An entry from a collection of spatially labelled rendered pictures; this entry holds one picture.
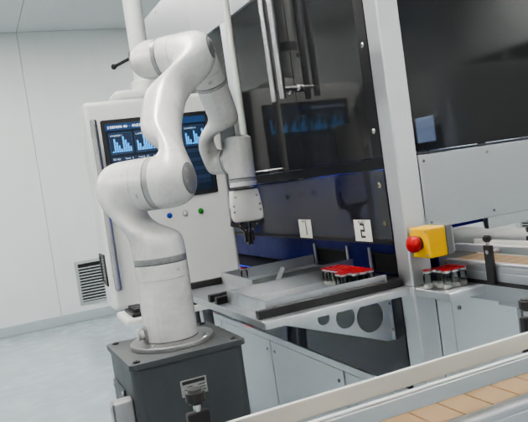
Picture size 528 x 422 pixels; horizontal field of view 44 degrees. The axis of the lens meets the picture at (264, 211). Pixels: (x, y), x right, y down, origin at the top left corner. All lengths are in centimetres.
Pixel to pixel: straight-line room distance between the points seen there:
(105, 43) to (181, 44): 559
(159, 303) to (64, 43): 585
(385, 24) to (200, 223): 113
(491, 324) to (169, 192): 93
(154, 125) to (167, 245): 28
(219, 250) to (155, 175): 110
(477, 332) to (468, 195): 36
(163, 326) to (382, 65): 81
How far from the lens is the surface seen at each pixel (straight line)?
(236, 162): 200
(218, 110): 191
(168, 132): 151
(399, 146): 166
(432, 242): 159
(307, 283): 188
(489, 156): 184
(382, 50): 167
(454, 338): 178
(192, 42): 166
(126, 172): 148
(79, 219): 698
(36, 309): 699
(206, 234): 249
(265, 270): 220
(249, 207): 201
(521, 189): 191
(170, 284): 147
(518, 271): 156
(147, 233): 147
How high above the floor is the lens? 121
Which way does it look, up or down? 3 degrees down
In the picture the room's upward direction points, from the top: 8 degrees counter-clockwise
